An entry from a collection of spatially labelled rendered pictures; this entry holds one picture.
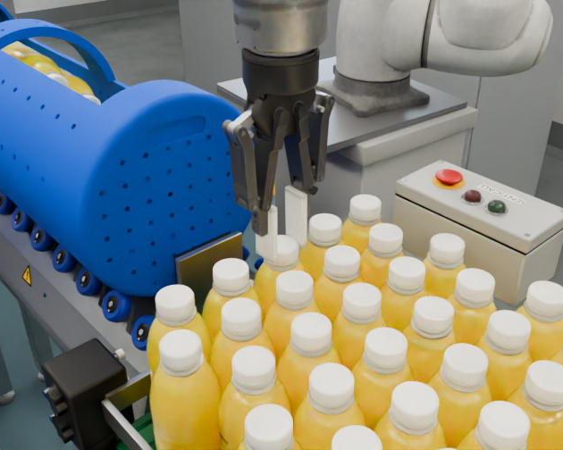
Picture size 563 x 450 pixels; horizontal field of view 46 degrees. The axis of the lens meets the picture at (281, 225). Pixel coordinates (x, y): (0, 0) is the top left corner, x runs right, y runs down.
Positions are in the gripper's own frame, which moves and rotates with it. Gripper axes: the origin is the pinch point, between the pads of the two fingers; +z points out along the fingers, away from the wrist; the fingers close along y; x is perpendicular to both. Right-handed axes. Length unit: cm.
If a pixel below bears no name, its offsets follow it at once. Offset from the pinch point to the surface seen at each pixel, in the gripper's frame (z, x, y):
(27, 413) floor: 113, -107, 7
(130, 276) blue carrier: 11.4, -17.4, 10.6
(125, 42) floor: 113, -425, -212
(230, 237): 7.6, -11.2, -1.0
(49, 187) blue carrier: -0.5, -25.0, 15.7
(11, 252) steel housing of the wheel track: 24, -53, 15
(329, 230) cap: 2.7, 1.5, -6.2
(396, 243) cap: 3.1, 8.1, -10.5
